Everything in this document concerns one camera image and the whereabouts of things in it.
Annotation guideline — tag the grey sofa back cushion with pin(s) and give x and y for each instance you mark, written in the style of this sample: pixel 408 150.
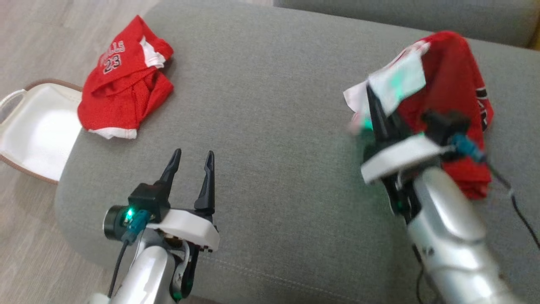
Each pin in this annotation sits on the grey sofa back cushion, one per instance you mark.
pixel 400 14

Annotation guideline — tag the large grey sofa seat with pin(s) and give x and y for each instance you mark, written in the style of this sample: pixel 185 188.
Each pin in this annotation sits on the large grey sofa seat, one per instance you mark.
pixel 274 126

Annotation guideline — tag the red Bulls jersey shirt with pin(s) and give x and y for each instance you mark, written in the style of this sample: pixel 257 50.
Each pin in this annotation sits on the red Bulls jersey shirt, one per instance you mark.
pixel 451 76

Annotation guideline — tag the white laundry basket brown rim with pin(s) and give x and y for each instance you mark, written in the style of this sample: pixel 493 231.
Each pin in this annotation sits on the white laundry basket brown rim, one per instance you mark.
pixel 38 131

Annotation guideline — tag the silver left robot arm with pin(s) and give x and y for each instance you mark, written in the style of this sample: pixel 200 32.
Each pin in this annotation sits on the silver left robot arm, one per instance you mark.
pixel 143 274

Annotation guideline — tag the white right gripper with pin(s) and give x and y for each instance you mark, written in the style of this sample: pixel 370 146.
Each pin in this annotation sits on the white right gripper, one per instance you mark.
pixel 400 156

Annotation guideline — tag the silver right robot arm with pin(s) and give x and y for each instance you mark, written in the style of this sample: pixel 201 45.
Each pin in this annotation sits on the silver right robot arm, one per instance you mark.
pixel 451 236

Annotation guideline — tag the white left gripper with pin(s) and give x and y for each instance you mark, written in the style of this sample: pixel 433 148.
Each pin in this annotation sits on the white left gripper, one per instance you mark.
pixel 190 228

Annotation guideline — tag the red shorts white stripe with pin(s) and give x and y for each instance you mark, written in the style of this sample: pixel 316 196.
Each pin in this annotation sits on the red shorts white stripe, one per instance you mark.
pixel 122 97

